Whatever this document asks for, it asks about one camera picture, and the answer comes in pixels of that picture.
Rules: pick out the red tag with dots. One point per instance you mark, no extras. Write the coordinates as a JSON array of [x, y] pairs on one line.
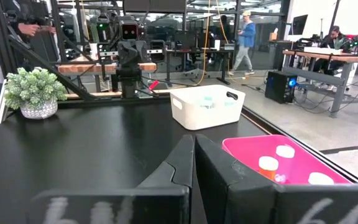
[[153, 85]]

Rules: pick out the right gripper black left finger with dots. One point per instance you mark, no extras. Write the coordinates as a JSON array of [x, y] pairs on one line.
[[154, 205]]

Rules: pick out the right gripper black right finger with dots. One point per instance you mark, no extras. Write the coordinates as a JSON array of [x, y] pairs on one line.
[[244, 205]]

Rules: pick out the black wall monitor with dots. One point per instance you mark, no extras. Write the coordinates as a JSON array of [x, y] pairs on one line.
[[299, 24]]

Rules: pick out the black computer tower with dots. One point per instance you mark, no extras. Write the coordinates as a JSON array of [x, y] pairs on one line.
[[278, 87]]

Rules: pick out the pill bottle white cap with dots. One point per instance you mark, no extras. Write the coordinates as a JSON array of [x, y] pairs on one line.
[[320, 179]]

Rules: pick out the wooden workbench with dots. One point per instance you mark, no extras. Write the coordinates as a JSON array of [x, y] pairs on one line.
[[328, 57], [104, 68]]

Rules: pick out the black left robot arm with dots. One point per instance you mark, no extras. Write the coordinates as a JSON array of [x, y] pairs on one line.
[[129, 84]]

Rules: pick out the white plastic bin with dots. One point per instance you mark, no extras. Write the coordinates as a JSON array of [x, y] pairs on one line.
[[197, 116]]

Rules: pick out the red plastic bin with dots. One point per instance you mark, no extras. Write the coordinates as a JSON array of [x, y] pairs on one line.
[[250, 152]]

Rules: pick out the person's hand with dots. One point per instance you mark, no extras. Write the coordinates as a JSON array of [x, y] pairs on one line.
[[30, 29]]

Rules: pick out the white ball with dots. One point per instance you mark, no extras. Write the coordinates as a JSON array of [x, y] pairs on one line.
[[285, 151]]

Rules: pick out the green potted plant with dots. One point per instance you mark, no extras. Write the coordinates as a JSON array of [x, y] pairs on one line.
[[36, 90]]

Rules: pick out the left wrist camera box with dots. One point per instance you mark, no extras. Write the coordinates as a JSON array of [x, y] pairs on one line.
[[129, 30]]

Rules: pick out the clear bottle white cap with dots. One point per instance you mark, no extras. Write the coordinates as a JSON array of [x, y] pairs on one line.
[[280, 178]]

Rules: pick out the black table mat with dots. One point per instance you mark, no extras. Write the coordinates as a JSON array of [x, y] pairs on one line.
[[89, 149]]

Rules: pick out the orange bottle white cap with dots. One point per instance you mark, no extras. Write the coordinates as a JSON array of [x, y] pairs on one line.
[[268, 166]]

